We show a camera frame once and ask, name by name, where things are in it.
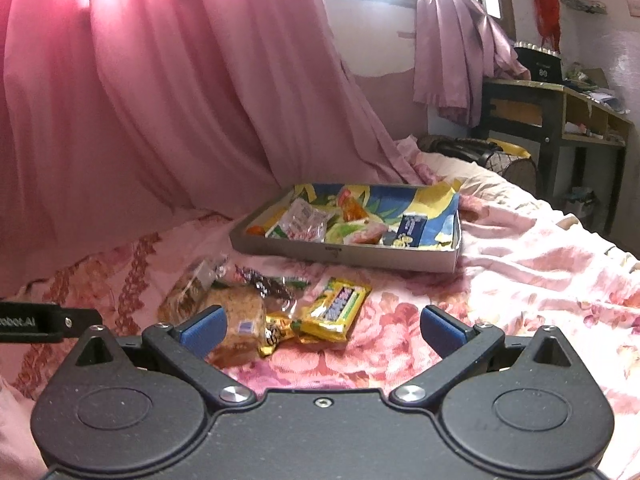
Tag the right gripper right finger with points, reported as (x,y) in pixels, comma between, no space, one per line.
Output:
(464,352)

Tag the black calendar box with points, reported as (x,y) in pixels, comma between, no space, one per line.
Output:
(544,65)

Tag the pink floral bed blanket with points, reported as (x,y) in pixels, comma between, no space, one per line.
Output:
(523,265)

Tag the mixed nut bar packet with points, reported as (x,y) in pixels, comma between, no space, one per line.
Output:
(190,290)

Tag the grey cardboard tray box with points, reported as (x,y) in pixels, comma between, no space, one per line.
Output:
(381,257)

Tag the small orange fruit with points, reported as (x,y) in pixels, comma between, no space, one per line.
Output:
(256,230)

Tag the dark dried plum packet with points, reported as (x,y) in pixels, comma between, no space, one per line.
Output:
(280,293)

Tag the purple hanging cloth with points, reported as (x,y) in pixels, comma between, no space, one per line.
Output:
(458,47)

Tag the red hanging ornament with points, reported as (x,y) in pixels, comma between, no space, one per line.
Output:
(547,14)

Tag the pink curtain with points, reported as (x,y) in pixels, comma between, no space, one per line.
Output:
(120,118)

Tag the yellow green snack packet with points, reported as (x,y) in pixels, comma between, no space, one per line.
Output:
(332,314)

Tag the white red snack pouch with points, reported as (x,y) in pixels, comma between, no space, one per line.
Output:
(303,222)

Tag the orange candy clear bag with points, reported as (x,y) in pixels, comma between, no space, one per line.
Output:
(351,209)

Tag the blue white snack stick packet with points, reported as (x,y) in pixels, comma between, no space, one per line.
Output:
(409,232)

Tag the dark handbag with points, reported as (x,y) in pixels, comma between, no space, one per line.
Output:
(507,160)

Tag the peanut brittle clear packet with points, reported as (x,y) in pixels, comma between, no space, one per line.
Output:
(246,316)

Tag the dark wooden desk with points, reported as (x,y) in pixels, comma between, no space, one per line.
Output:
(556,117)

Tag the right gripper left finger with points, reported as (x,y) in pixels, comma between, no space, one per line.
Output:
(181,351)

